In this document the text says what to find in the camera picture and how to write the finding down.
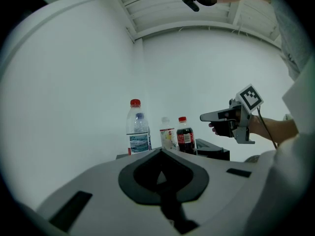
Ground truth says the cola drink bottle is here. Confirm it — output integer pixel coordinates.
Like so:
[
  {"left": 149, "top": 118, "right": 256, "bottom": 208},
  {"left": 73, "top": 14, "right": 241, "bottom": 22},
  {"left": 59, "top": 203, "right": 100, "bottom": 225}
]
[{"left": 176, "top": 116, "right": 197, "bottom": 155}]

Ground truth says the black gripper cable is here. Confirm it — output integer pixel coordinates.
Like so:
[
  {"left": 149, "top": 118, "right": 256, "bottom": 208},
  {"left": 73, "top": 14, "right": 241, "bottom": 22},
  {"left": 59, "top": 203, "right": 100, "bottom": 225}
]
[{"left": 256, "top": 107, "right": 278, "bottom": 149}]

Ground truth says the black head-mounted camera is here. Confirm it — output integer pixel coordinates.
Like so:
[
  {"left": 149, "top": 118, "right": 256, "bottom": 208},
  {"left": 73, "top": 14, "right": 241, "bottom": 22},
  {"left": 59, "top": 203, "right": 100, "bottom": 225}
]
[{"left": 179, "top": 0, "right": 200, "bottom": 12}]

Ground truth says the large water drink bottle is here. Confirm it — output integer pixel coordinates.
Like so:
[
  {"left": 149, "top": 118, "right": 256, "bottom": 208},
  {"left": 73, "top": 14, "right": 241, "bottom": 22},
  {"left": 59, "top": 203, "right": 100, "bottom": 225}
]
[{"left": 126, "top": 98, "right": 152, "bottom": 156}]

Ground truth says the yellow label drink bottle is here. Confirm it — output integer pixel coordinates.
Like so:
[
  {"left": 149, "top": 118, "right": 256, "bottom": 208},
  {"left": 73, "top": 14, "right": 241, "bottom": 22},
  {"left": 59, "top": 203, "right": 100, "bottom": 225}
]
[{"left": 159, "top": 117, "right": 178, "bottom": 151}]

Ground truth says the person's right hand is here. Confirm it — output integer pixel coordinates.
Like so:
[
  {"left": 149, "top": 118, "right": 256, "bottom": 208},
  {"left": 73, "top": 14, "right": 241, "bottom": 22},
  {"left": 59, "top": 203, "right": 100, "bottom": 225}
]
[{"left": 208, "top": 121, "right": 220, "bottom": 136}]

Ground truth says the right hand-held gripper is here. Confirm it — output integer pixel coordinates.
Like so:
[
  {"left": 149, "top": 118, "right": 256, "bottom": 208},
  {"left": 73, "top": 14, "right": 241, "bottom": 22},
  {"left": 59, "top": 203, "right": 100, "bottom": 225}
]
[{"left": 199, "top": 83, "right": 264, "bottom": 145}]

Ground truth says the person's gray shirt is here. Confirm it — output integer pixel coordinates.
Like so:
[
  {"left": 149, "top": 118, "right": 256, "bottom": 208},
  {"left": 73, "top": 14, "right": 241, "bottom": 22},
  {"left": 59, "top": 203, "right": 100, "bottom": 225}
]
[{"left": 267, "top": 0, "right": 311, "bottom": 81}]

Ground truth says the black box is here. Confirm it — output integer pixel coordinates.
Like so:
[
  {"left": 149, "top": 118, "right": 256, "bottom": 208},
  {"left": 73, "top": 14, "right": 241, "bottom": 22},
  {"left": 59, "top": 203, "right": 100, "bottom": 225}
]
[{"left": 195, "top": 138, "right": 231, "bottom": 161}]

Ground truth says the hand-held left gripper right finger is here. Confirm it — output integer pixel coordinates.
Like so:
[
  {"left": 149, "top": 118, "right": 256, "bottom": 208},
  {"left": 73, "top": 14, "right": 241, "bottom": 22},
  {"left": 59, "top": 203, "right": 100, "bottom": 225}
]
[{"left": 160, "top": 148, "right": 270, "bottom": 236}]

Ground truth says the gray mesh object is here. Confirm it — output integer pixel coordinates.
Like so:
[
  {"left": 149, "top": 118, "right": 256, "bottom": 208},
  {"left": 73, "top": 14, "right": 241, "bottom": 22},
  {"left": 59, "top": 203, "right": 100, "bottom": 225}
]
[{"left": 243, "top": 154, "right": 262, "bottom": 164}]

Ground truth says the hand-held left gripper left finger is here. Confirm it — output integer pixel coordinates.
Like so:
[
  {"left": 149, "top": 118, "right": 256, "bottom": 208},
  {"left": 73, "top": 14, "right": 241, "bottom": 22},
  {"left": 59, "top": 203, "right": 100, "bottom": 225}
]
[{"left": 36, "top": 148, "right": 184, "bottom": 236}]

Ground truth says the person's right forearm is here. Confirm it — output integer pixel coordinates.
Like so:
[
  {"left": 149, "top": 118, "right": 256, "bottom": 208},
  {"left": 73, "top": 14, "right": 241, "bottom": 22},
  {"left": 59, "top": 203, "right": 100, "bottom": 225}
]
[{"left": 248, "top": 115, "right": 300, "bottom": 145}]

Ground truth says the person's white jacket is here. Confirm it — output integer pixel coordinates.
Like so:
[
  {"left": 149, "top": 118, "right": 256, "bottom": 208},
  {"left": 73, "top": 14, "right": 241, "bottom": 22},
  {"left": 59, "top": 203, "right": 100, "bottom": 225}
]
[{"left": 242, "top": 55, "right": 315, "bottom": 236}]

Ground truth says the blue cap drink bottle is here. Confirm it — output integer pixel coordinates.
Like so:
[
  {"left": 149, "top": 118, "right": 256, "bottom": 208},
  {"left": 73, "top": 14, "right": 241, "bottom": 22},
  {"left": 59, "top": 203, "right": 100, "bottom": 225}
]
[{"left": 134, "top": 112, "right": 148, "bottom": 134}]

